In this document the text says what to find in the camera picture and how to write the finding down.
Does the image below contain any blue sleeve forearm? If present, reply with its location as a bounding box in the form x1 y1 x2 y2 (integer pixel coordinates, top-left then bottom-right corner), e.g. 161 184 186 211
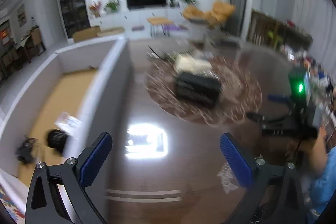
305 147 335 223

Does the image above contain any black round object in box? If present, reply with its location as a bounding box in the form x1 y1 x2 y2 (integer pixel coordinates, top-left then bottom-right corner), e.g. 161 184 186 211
47 129 68 155

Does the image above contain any person's right hand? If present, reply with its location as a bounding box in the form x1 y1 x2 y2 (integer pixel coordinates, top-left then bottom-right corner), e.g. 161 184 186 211
304 127 327 176

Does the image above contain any white paper in box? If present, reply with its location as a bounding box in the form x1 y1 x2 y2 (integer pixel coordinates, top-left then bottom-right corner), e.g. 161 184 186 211
55 112 82 139

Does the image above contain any black gadget in box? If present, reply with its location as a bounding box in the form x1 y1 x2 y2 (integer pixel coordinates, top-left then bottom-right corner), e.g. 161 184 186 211
16 137 37 165

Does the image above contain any black rectangular case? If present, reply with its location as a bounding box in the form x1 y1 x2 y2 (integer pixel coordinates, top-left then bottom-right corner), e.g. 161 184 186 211
175 72 222 109

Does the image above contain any wooden shelf unit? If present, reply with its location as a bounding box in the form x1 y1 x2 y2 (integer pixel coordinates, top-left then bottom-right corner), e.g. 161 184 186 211
247 10 313 51

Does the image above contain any grey storage box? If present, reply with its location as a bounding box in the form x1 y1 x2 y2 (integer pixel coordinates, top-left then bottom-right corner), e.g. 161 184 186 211
1 40 131 188

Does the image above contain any orange lounge chair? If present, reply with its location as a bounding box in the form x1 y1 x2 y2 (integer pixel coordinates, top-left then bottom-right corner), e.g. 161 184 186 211
182 1 236 27

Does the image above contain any white tv console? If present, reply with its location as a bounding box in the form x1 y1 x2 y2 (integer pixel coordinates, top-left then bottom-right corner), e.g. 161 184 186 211
89 7 186 30

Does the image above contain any wooden side table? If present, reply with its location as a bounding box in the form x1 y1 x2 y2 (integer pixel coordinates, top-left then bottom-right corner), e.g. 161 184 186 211
146 17 174 38

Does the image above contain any red flower bouquet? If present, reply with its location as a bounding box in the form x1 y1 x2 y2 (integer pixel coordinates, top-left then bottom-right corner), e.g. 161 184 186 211
89 1 102 18

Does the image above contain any green potted plant left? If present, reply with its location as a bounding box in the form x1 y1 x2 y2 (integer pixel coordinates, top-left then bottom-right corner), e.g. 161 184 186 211
104 0 121 13

